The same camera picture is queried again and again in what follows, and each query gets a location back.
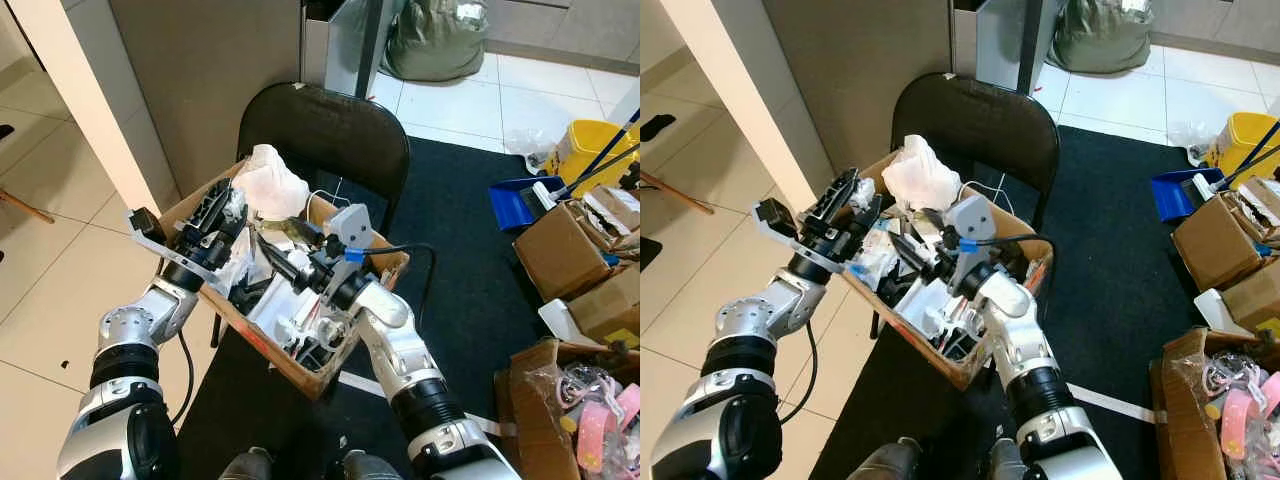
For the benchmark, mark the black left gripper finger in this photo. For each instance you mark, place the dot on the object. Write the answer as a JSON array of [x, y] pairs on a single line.
[[215, 203], [236, 228], [866, 215], [838, 192]]

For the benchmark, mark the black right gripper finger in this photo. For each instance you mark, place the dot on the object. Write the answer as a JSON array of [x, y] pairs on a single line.
[[903, 240], [278, 247], [290, 272], [912, 262]]

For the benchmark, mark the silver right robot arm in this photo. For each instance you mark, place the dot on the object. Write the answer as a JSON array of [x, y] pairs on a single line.
[[400, 340], [1030, 340]]

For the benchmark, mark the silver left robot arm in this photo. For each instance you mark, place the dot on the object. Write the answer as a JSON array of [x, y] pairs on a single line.
[[740, 390], [125, 400]]

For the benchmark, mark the open cardboard trash box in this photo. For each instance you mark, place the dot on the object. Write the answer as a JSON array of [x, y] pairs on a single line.
[[290, 370], [950, 365]]

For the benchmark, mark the grey metal bin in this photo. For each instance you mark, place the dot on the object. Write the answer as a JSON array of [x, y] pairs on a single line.
[[1000, 45], [340, 50]]

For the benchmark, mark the white foam piece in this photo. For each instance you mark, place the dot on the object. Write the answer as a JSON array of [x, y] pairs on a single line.
[[930, 305], [285, 315]]

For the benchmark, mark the crumpled white plastic bag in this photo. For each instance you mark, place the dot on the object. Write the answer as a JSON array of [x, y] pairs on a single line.
[[920, 175], [270, 185]]

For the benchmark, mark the black chair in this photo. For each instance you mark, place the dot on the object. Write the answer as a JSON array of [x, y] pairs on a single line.
[[320, 130], [975, 120]]

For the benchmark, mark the black floor mat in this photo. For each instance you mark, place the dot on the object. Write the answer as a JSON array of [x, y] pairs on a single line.
[[1110, 290], [460, 300]]

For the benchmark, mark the wooden stick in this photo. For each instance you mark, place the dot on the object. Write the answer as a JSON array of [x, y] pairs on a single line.
[[28, 206], [680, 193]]

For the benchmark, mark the grey left robot foot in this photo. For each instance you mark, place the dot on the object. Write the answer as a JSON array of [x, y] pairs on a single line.
[[890, 462], [248, 466]]

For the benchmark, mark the grey robot foot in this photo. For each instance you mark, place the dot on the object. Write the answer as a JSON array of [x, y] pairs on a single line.
[[370, 468], [890, 462], [1008, 463], [248, 466]]

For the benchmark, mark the grey right robot foot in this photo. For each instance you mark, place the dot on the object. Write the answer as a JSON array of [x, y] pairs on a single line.
[[370, 468], [1008, 463]]

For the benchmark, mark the blue dustpan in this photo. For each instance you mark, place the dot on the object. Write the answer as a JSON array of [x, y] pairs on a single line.
[[512, 205], [1172, 195]]

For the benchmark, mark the brown cardboard box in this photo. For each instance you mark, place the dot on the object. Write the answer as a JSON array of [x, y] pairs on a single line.
[[610, 310], [1180, 420], [525, 420], [550, 255], [1260, 300], [1210, 245]]

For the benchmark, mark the white plastic piece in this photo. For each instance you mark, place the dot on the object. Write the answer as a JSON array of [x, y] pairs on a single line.
[[1218, 312], [558, 322]]

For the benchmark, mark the clear plastic bag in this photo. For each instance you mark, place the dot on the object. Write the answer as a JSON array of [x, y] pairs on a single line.
[[1198, 143], [530, 148]]

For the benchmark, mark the yellow bucket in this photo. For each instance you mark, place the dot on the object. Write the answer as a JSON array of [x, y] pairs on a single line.
[[1245, 135], [590, 140]]

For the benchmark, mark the green sack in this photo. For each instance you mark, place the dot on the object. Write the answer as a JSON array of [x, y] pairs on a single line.
[[435, 45], [1100, 40]]

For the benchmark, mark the pink tape roll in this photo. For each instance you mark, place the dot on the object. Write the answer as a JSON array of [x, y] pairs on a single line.
[[595, 435], [1245, 420]]

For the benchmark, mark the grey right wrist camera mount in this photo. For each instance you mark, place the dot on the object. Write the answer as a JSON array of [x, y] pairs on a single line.
[[350, 230], [970, 222]]

